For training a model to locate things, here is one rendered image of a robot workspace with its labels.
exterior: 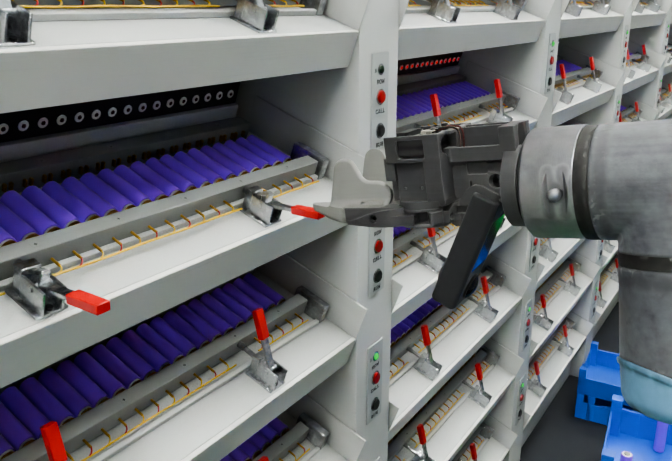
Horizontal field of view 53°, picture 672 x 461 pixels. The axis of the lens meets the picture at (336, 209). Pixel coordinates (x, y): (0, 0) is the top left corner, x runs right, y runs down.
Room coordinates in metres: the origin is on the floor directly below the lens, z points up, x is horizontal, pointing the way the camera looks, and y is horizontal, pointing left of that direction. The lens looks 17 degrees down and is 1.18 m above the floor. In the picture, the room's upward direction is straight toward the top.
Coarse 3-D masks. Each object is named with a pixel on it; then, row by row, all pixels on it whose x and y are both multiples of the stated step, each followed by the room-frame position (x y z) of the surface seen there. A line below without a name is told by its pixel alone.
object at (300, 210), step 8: (272, 192) 0.70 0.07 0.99; (264, 200) 0.70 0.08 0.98; (280, 208) 0.68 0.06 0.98; (288, 208) 0.68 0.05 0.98; (296, 208) 0.67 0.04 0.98; (304, 208) 0.67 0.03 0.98; (312, 208) 0.67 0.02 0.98; (304, 216) 0.66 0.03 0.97; (312, 216) 0.66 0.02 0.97; (320, 216) 0.66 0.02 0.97
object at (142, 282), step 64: (128, 128) 0.74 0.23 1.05; (256, 128) 0.91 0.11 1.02; (320, 192) 0.80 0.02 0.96; (128, 256) 0.57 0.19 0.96; (192, 256) 0.60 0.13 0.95; (256, 256) 0.67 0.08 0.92; (0, 320) 0.45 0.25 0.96; (64, 320) 0.47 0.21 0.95; (128, 320) 0.54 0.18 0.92; (0, 384) 0.44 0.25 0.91
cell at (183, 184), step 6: (150, 162) 0.71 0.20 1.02; (156, 162) 0.71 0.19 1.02; (156, 168) 0.71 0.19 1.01; (162, 168) 0.71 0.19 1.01; (168, 168) 0.71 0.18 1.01; (162, 174) 0.70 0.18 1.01; (168, 174) 0.70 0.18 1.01; (174, 174) 0.70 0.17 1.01; (168, 180) 0.70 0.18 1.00; (174, 180) 0.69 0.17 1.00; (180, 180) 0.69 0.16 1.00; (186, 180) 0.69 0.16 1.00; (180, 186) 0.69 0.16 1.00; (186, 186) 0.69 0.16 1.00; (192, 186) 0.69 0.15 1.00
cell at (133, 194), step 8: (104, 176) 0.66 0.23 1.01; (112, 176) 0.66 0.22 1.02; (112, 184) 0.65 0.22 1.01; (120, 184) 0.65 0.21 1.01; (128, 184) 0.65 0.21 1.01; (120, 192) 0.65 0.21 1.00; (128, 192) 0.64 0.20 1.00; (136, 192) 0.64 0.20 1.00; (136, 200) 0.64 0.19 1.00; (144, 200) 0.64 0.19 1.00
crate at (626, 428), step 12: (612, 396) 1.11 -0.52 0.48; (612, 408) 1.10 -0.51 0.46; (624, 408) 1.11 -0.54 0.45; (612, 420) 1.10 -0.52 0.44; (624, 420) 1.11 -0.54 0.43; (636, 420) 1.10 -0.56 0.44; (648, 420) 1.09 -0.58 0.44; (612, 432) 1.10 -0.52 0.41; (624, 432) 1.11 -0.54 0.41; (636, 432) 1.10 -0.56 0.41; (648, 432) 1.09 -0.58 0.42; (612, 444) 1.07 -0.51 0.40; (624, 444) 1.07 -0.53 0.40; (636, 444) 1.07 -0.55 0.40; (648, 444) 1.07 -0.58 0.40; (612, 456) 0.94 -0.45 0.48; (636, 456) 1.04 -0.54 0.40; (648, 456) 1.04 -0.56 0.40; (660, 456) 1.04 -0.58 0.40
